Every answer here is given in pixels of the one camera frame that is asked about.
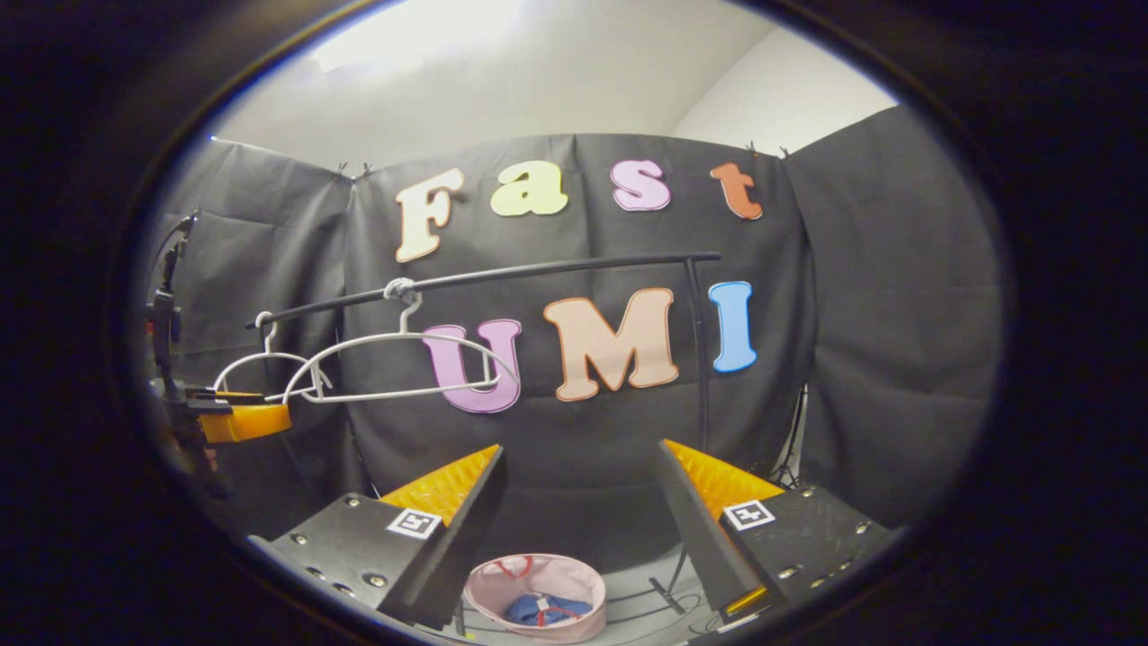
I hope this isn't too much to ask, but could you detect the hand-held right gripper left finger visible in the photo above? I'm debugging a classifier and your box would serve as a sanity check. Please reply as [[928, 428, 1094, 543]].
[[247, 444, 509, 631]]

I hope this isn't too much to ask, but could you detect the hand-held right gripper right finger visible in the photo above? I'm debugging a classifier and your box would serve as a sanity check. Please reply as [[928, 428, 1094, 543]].
[[655, 438, 900, 627]]

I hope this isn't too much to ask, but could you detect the black clothes rail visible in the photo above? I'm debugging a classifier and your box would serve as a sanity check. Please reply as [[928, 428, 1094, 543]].
[[247, 251, 723, 618]]

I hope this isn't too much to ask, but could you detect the white hanger with taped hook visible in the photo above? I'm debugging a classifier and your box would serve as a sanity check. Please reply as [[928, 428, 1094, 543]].
[[283, 278, 523, 405]]

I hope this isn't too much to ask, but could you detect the black backdrop cloth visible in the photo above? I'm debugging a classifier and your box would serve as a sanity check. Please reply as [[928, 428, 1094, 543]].
[[148, 106, 1004, 575]]

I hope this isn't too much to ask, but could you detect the pink laundry hamper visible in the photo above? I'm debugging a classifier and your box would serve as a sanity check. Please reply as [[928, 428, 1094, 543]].
[[464, 554, 609, 644]]

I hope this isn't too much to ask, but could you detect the blue corduroy jacket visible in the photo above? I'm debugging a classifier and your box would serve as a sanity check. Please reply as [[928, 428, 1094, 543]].
[[505, 592, 595, 627]]

